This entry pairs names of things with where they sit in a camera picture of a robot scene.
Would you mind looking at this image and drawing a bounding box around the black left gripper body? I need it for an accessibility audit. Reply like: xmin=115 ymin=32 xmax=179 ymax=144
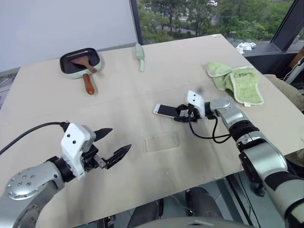
xmin=81 ymin=136 xmax=107 ymax=173

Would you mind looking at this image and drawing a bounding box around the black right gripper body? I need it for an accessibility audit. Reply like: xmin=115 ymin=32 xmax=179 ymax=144
xmin=180 ymin=104 xmax=203 ymax=124

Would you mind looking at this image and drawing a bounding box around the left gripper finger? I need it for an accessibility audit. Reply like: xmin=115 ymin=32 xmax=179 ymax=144
xmin=94 ymin=128 xmax=113 ymax=143
xmin=104 ymin=143 xmax=132 ymax=171

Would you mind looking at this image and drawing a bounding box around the white smartphone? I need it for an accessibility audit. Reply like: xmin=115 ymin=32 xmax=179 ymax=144
xmin=153 ymin=103 xmax=179 ymax=118

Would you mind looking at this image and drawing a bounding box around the clear plastic phone case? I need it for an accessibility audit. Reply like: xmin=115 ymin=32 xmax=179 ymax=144
xmin=142 ymin=131 xmax=180 ymax=153

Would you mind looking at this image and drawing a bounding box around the green towel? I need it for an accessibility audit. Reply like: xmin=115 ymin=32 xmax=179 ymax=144
xmin=206 ymin=61 xmax=265 ymax=106

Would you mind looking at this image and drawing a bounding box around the dark rounded shape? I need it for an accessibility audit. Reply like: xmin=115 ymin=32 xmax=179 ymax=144
xmin=189 ymin=187 xmax=224 ymax=219
xmin=128 ymin=201 xmax=165 ymax=228

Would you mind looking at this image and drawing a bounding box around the brown wooden spatula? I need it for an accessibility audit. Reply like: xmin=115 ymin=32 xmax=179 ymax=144
xmin=70 ymin=57 xmax=98 ymax=73

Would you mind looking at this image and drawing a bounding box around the crumpled white paper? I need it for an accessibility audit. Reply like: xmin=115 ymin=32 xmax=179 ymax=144
xmin=235 ymin=42 xmax=257 ymax=55

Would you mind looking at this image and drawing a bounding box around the beige cushion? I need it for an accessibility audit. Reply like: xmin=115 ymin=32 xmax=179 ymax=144
xmin=263 ymin=74 xmax=304 ymax=113

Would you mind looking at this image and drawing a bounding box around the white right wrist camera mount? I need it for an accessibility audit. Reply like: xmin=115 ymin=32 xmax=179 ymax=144
xmin=185 ymin=90 xmax=206 ymax=119

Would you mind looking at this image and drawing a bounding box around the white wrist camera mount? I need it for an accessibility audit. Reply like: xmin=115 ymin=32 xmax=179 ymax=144
xmin=60 ymin=122 xmax=96 ymax=179
xmin=185 ymin=90 xmax=206 ymax=119

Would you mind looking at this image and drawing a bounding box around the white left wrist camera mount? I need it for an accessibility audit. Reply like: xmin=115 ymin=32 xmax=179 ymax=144
xmin=60 ymin=122 xmax=96 ymax=179

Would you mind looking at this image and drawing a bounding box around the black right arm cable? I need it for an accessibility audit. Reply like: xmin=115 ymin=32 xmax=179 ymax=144
xmin=188 ymin=114 xmax=233 ymax=143

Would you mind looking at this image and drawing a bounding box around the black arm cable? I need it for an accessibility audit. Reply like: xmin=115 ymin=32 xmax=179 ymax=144
xmin=188 ymin=114 xmax=233 ymax=143
xmin=0 ymin=121 xmax=70 ymax=155

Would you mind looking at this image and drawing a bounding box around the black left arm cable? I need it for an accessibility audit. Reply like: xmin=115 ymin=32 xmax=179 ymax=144
xmin=0 ymin=121 xmax=70 ymax=155

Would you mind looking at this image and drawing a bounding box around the mint square pan wooden handle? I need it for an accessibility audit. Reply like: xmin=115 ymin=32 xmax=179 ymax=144
xmin=59 ymin=47 xmax=105 ymax=95

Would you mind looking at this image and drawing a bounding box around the dark window frame post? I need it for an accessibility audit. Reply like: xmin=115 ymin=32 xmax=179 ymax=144
xmin=130 ymin=0 xmax=144 ymax=46

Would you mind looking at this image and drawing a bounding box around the thin white cable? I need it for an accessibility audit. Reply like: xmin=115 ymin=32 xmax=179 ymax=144
xmin=283 ymin=53 xmax=304 ymax=82

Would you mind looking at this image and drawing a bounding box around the dark slanted window frame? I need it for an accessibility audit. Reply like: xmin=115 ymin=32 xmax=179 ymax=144
xmin=270 ymin=0 xmax=304 ymax=52

